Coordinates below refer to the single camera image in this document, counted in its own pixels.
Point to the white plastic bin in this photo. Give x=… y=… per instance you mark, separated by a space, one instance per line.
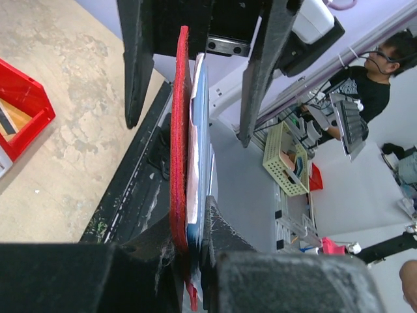
x=6 y=163

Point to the person in black shirt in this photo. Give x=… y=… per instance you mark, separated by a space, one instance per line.
x=370 y=83

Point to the grey keyboard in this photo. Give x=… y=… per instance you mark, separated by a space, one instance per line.
x=352 y=127

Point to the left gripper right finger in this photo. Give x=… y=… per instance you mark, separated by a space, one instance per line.
x=237 y=278

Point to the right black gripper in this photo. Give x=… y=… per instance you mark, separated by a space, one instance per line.
x=153 y=28

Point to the red leather card holder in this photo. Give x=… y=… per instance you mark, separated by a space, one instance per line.
x=192 y=163

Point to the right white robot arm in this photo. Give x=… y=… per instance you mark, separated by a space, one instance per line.
x=314 y=31

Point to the yellow perforated basket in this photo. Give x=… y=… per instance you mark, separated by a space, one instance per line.
x=286 y=161

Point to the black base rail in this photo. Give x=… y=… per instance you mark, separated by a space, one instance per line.
x=138 y=195

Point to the red plastic bin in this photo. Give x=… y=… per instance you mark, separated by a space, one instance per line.
x=28 y=96

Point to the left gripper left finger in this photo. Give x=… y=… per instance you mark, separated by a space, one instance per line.
x=138 y=276

